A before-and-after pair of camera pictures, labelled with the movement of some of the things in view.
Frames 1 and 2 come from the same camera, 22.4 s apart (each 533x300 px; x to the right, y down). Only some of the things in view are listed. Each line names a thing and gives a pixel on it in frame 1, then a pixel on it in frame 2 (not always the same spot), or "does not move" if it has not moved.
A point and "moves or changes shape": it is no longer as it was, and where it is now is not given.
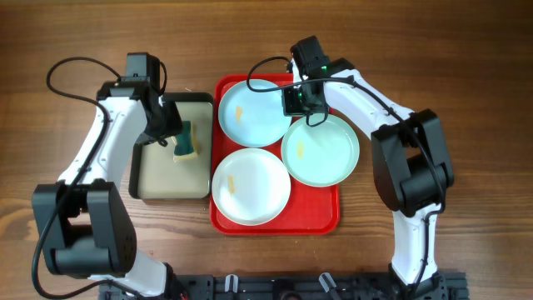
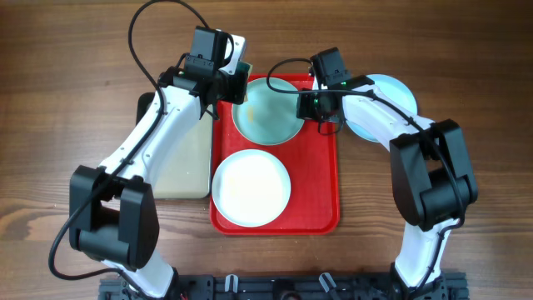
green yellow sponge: x=185 y=148 moves or changes shape
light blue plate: x=254 y=119 -> x=396 y=91
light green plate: x=321 y=156 -> x=267 y=117
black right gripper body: x=296 y=105 does not move
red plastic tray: x=308 y=211 does not move
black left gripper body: x=171 y=128 -> x=235 y=89
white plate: x=251 y=187 does not move
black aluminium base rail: x=301 y=286 does not move
